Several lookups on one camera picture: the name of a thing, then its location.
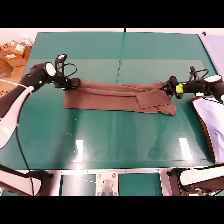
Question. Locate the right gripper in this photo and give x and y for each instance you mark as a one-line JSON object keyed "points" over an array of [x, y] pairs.
{"points": [[172, 86]]}

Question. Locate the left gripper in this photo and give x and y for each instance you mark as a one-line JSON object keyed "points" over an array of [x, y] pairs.
{"points": [[68, 83]]}

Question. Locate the brown T-shirt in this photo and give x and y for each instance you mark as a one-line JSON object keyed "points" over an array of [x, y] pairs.
{"points": [[110, 98]]}

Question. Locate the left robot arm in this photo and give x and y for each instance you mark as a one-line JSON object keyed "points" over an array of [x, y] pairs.
{"points": [[13, 100]]}

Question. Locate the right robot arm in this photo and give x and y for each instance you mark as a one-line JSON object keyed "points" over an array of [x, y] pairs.
{"points": [[210, 85]]}

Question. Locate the white garment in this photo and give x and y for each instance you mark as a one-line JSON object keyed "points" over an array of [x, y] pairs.
{"points": [[213, 123]]}

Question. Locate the pale lilac garment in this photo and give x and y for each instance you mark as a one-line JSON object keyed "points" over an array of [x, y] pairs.
{"points": [[215, 50]]}

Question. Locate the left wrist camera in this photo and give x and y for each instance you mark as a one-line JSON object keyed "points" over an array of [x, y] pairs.
{"points": [[60, 63]]}

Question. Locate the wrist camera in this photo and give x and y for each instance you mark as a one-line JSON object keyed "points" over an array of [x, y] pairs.
{"points": [[60, 63], [192, 74]]}

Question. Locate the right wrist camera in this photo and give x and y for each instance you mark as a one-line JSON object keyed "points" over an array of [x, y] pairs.
{"points": [[192, 74]]}

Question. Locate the silver frame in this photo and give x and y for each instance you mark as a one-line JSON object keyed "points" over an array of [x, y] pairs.
{"points": [[106, 182]]}

